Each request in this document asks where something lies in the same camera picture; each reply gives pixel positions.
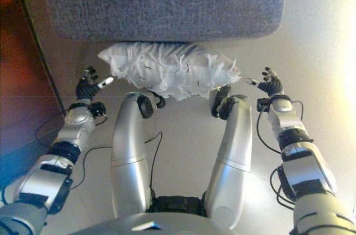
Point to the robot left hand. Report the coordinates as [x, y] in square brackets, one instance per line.
[86, 87]

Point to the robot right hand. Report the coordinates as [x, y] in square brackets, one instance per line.
[271, 83]

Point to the white fringed cushion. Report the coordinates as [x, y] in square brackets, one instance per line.
[172, 71]

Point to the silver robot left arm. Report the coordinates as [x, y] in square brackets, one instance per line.
[58, 157]

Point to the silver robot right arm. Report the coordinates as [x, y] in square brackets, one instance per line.
[300, 162]

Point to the dark reddish wooden cabinet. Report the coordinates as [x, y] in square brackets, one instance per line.
[19, 65]

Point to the silver robot left leg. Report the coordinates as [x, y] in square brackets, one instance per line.
[129, 149]

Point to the grey fabric armchair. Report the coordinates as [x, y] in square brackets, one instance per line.
[167, 1]

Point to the grey robot torso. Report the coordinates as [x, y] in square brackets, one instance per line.
[155, 222]

